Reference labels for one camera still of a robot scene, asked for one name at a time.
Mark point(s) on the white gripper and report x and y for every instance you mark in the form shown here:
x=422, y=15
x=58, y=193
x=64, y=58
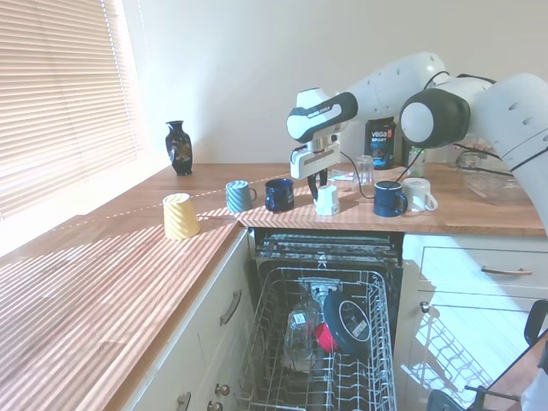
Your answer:
x=314, y=162

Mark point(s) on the white mug with gold rim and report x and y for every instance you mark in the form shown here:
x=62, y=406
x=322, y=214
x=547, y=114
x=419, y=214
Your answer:
x=327, y=201

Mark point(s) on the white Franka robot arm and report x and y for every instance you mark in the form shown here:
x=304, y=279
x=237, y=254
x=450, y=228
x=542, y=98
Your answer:
x=377, y=94

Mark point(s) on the dark blue enamel mug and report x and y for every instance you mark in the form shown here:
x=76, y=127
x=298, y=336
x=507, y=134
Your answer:
x=278, y=197

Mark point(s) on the built-in dishwasher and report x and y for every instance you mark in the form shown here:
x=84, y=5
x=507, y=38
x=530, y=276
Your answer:
x=325, y=246

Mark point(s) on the navy blue mug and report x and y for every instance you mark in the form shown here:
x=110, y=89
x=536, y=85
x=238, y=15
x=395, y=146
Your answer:
x=387, y=201

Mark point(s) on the blue-grey striped mug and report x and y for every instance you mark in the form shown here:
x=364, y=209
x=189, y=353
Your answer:
x=237, y=197

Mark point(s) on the cream white mug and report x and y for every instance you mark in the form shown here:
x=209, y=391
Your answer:
x=421, y=194

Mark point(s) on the clear drinking glass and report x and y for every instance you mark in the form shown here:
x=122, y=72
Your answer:
x=364, y=169

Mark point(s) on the black Vega Sport tub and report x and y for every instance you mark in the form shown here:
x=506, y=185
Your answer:
x=381, y=145

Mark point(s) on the glass jar with green contents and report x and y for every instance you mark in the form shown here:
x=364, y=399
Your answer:
x=416, y=164

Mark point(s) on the yellow ribbed cup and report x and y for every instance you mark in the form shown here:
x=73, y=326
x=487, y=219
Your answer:
x=180, y=216

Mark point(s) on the dark blue painted vase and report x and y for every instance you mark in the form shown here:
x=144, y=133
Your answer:
x=180, y=150

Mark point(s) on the clear faceted glass tumbler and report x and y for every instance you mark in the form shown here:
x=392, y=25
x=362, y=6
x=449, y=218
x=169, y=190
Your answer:
x=299, y=334

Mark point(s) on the round metal cabinet knob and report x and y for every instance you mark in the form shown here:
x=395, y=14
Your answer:
x=222, y=389
x=424, y=306
x=215, y=406

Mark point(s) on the clear plastic container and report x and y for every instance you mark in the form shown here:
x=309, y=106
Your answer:
x=492, y=180

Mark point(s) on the dark grey stand base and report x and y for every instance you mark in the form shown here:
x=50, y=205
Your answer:
x=441, y=402

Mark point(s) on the window blinds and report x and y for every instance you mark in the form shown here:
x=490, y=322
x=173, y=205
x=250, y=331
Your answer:
x=64, y=107

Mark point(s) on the black camera stand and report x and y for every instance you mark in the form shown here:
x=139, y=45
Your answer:
x=535, y=321

